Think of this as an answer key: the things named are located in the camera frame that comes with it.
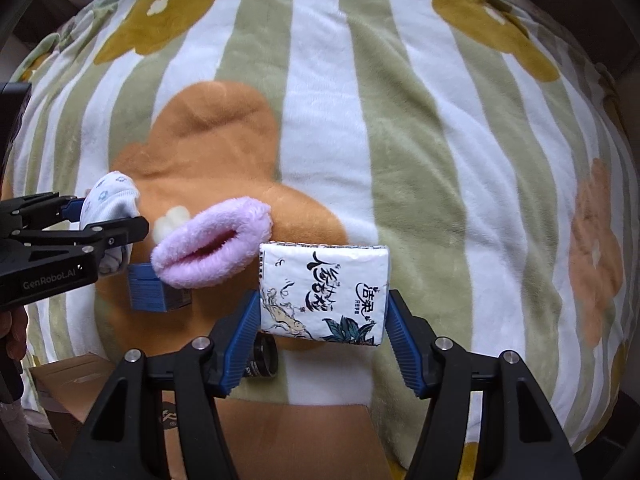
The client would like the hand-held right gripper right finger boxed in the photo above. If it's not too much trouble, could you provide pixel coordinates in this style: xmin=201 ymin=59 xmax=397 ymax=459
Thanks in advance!
xmin=386 ymin=290 xmax=586 ymax=480

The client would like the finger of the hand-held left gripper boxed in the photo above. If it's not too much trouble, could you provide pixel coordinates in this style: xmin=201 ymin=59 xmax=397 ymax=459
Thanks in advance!
xmin=11 ymin=215 xmax=150 ymax=262
xmin=2 ymin=192 xmax=89 ymax=237

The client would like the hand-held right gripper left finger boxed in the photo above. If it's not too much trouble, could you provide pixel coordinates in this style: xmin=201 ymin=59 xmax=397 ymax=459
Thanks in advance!
xmin=62 ymin=290 xmax=264 ymax=480

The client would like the white patterned baby sock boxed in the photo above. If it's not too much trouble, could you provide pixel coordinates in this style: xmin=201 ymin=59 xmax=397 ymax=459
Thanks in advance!
xmin=80 ymin=170 xmax=142 ymax=277

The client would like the white printed tissue pack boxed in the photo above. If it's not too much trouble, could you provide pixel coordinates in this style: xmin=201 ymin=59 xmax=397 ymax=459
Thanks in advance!
xmin=258 ymin=241 xmax=391 ymax=347

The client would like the person's left hand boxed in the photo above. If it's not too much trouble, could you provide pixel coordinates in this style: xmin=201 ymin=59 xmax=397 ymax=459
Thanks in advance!
xmin=0 ymin=305 xmax=30 ymax=363

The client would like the black round jar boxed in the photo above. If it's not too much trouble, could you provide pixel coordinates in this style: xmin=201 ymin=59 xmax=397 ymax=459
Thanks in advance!
xmin=244 ymin=335 xmax=279 ymax=380

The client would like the small blue box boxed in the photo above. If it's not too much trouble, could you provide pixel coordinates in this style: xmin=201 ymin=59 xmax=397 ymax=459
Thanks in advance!
xmin=127 ymin=262 xmax=194 ymax=312

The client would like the pink fluffy sock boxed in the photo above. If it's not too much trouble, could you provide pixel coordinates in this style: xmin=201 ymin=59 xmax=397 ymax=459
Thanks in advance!
xmin=151 ymin=198 xmax=273 ymax=289

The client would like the brown cardboard box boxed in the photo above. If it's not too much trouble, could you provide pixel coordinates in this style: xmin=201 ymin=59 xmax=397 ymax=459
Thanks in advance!
xmin=29 ymin=352 xmax=393 ymax=480

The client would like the striped floral blanket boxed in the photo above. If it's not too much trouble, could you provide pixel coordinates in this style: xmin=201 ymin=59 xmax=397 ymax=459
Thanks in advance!
xmin=9 ymin=0 xmax=632 ymax=480

